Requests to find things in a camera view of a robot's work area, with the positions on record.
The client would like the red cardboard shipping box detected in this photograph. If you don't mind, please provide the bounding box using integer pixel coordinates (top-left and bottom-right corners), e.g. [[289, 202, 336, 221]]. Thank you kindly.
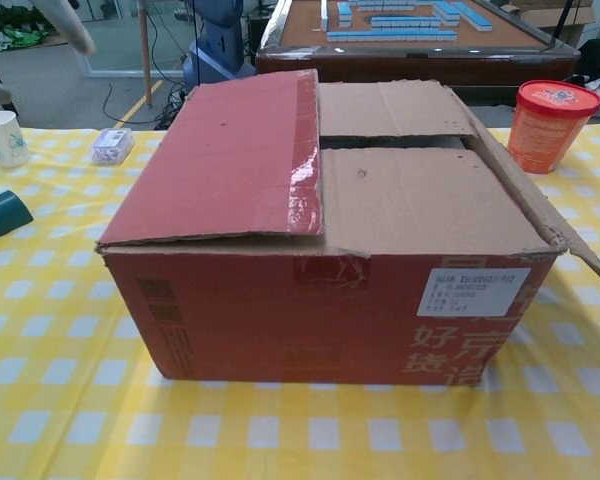
[[95, 68, 600, 389]]

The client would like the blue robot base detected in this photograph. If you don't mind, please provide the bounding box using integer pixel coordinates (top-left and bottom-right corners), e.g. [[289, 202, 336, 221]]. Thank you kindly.
[[182, 0, 259, 94]]

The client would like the small clear wrapped packet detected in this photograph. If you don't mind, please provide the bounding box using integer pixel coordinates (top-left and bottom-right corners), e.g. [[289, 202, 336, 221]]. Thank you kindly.
[[90, 127, 134, 165]]

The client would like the dark wooden mahjong table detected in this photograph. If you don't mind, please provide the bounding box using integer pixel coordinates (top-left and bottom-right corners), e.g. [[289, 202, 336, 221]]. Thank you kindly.
[[254, 0, 582, 106]]

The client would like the mahjong tile row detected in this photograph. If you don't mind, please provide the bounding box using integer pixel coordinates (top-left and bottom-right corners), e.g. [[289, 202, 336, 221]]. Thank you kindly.
[[451, 1, 495, 32], [327, 29, 459, 43]]

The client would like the wooden pole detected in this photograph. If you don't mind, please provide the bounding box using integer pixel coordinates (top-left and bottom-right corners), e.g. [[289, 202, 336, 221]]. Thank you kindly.
[[137, 0, 155, 107]]

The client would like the orange cup with red lid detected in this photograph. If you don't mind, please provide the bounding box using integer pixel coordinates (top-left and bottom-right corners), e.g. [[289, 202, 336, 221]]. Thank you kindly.
[[506, 79, 600, 175]]

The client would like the yellow white checkered tablecloth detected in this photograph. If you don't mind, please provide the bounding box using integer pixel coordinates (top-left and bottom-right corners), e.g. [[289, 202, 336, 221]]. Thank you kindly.
[[0, 124, 600, 480]]

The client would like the teal metal block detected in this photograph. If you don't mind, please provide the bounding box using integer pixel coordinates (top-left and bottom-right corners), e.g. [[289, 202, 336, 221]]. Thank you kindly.
[[0, 188, 35, 249]]

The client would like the white paper cup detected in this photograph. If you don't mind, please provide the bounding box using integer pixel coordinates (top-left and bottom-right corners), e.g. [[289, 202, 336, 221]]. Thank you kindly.
[[0, 110, 33, 169]]

